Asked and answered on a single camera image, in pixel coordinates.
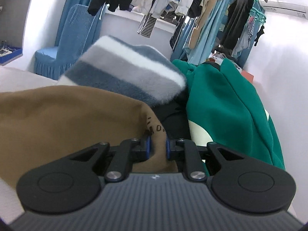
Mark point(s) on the grey bed sheet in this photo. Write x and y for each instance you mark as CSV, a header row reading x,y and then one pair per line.
x,y
24,79

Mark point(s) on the striped white fleece sweater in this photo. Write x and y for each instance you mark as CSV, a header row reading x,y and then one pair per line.
x,y
125,72

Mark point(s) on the blue covered chair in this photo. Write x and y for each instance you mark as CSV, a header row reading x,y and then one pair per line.
x,y
72,36

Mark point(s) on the brown hoodie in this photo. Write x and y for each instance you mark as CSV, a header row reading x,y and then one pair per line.
x,y
72,120

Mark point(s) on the green sweatshirt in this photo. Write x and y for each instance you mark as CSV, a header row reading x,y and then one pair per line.
x,y
221,105

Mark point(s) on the blue storage tray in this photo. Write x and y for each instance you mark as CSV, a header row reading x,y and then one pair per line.
x,y
13,54

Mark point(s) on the reddish box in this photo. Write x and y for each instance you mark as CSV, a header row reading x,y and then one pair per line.
x,y
247,75

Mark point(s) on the black garment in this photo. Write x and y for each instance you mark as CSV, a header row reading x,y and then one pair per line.
x,y
173,120

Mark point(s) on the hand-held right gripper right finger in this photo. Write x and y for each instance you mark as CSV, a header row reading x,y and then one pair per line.
x,y
168,149

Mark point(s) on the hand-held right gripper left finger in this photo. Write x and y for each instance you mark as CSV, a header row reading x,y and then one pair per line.
x,y
148,149

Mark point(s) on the white air conditioner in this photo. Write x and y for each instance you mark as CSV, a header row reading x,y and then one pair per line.
x,y
286,6

